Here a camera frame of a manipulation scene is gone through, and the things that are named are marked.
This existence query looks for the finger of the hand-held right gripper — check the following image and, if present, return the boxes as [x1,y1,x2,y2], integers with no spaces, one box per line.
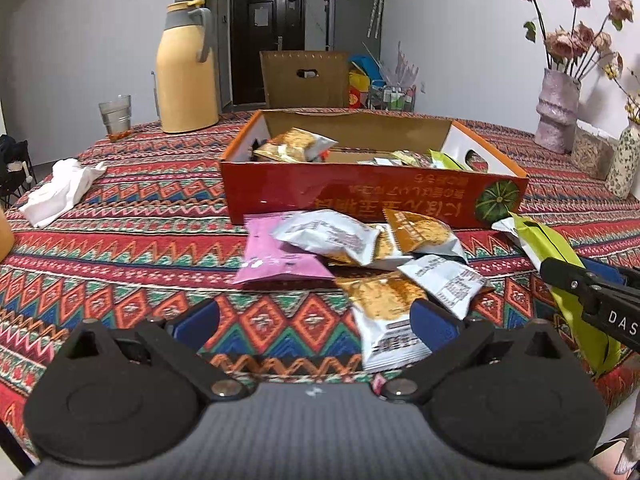
[575,258,640,287]
[540,257,601,307]

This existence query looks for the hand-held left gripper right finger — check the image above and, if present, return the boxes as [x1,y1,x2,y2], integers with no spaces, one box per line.
[380,299,576,403]

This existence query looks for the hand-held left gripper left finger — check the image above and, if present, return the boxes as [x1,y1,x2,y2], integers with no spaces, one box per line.
[65,298,247,403]

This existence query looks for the white printed snack packet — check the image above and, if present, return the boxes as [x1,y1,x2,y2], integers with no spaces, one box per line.
[397,255,493,321]

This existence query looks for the gold cracker snack packet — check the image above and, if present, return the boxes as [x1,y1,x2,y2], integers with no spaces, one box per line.
[335,272,433,373]
[252,129,338,163]

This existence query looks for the red cardboard box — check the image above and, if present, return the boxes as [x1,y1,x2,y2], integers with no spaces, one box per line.
[220,110,530,231]

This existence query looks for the white cracker snack packet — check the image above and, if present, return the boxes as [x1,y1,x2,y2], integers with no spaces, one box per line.
[370,225,416,271]

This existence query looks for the patterned tablecloth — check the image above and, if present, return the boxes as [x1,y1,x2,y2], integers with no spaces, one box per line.
[0,107,640,461]

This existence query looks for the brown gold snack packet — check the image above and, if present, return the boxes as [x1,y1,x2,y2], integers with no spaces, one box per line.
[382,208,468,261]

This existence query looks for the pink snack packet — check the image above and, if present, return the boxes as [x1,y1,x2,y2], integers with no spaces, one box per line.
[234,214,335,286]

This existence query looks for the floral vase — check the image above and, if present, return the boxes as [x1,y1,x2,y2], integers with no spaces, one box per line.
[605,122,640,200]

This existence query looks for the white silver snack packet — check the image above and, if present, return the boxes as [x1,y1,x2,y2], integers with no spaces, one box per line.
[272,210,381,266]

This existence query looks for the pink vase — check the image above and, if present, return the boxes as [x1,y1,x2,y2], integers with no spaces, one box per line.
[535,67,582,154]

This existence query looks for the yellow dried flowers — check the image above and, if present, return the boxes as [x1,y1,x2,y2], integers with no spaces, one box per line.
[605,55,640,126]

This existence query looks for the white cloth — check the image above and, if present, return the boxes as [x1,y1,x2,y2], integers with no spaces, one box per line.
[19,158,108,227]

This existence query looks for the orange object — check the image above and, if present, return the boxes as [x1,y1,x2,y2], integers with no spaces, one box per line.
[0,210,15,261]

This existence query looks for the glass cup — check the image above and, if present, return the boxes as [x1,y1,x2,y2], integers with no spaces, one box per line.
[98,95,133,140]

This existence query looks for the dried roses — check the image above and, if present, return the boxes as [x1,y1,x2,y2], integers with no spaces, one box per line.
[510,0,636,81]

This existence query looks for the black bag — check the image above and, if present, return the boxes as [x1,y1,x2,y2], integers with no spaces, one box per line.
[0,135,33,206]

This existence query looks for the yellow thermos jug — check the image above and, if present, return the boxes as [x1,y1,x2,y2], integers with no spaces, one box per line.
[155,0,219,134]

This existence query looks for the red gift box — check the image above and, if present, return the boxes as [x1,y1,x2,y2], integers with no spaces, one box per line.
[348,72,371,110]

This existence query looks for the brown cardboard box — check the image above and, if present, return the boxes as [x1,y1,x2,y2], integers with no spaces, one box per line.
[260,51,350,110]

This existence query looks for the blue plastic items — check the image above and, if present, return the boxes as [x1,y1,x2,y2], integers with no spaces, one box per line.
[348,55,382,79]

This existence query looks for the dark door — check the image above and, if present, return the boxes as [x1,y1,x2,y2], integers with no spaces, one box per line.
[229,0,307,108]

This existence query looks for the grey refrigerator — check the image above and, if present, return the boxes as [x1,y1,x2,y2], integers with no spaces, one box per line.
[327,0,383,56]

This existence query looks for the white umbrella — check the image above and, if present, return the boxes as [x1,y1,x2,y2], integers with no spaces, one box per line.
[367,0,387,38]

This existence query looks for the wire rack with bottles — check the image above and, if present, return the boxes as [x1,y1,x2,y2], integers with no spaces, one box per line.
[368,82,417,112]

